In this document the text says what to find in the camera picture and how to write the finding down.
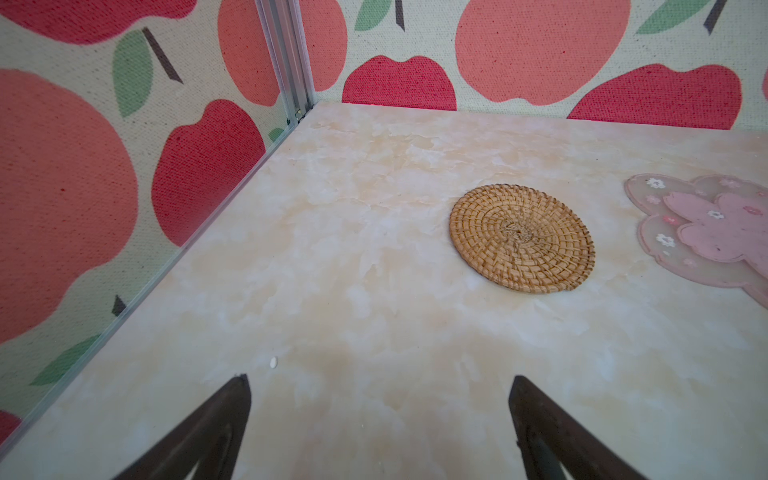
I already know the pink flower silicone coaster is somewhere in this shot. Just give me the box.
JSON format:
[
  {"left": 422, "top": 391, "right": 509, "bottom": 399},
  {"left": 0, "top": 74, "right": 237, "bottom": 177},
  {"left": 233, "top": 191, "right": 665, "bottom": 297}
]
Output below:
[{"left": 624, "top": 173, "right": 767, "bottom": 307}]

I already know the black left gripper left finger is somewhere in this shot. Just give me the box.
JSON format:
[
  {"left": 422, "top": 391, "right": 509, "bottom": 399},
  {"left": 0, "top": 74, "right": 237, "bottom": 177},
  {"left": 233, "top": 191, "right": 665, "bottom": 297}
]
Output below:
[{"left": 117, "top": 374, "right": 251, "bottom": 479}]

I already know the round woven rattan coaster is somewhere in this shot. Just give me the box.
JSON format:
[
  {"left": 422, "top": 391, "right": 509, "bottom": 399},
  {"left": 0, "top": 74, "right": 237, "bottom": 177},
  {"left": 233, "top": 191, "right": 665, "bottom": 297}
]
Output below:
[{"left": 449, "top": 184, "right": 596, "bottom": 294}]

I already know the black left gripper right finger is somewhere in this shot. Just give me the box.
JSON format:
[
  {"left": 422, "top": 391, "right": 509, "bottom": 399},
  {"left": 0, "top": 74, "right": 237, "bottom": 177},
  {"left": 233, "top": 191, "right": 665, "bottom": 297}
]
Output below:
[{"left": 508, "top": 375, "right": 644, "bottom": 480}]

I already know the aluminium corner frame post left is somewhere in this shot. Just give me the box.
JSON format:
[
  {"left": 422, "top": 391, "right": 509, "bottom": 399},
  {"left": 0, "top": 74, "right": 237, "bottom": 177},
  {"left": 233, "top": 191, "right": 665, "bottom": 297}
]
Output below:
[{"left": 255, "top": 0, "right": 316, "bottom": 125}]

